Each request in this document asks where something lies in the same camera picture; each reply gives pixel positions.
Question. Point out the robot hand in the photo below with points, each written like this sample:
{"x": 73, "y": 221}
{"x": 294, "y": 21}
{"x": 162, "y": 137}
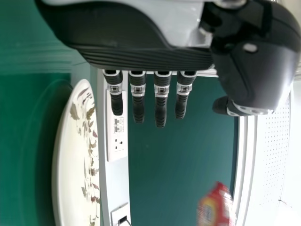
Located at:
{"x": 141, "y": 30}

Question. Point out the red biscuit packet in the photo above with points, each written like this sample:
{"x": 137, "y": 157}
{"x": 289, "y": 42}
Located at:
{"x": 216, "y": 207}

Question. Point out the plate with brown leaf pattern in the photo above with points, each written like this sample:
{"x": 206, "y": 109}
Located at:
{"x": 70, "y": 164}

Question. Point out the long white socket strip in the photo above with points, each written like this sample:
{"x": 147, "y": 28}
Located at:
{"x": 117, "y": 146}

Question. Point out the white aluminium rail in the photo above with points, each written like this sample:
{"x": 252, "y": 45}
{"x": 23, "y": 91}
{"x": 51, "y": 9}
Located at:
{"x": 244, "y": 164}

